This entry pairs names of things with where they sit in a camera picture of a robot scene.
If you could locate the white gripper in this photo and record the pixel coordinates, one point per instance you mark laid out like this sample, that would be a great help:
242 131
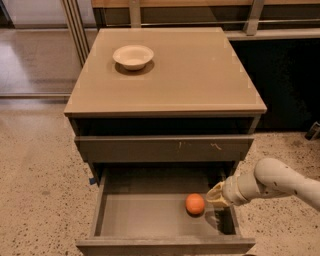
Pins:
229 192

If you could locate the orange fruit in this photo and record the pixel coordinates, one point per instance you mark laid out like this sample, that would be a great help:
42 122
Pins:
194 204

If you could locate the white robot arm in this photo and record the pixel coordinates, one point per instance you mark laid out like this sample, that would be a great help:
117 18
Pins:
270 178

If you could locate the grey drawer cabinet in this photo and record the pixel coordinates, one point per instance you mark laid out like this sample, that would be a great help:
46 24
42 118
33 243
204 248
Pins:
194 85

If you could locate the black object on floor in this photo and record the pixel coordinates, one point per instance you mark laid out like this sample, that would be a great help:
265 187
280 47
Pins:
313 132

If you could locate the blue tape piece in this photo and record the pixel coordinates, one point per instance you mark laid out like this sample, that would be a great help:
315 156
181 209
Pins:
92 181

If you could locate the white ceramic bowl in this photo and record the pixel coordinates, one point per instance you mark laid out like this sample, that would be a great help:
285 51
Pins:
133 57

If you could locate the metal frame shelf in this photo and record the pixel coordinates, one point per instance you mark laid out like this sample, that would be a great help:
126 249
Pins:
242 20

